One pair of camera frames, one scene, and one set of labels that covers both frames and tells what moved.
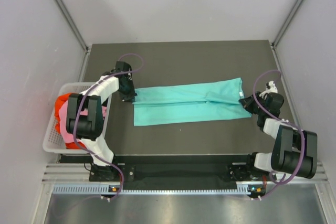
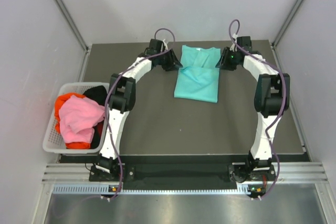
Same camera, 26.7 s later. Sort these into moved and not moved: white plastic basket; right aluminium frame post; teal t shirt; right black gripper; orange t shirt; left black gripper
Moved: teal t shirt; right black gripper; left black gripper
Not moved: orange t shirt; white plastic basket; right aluminium frame post
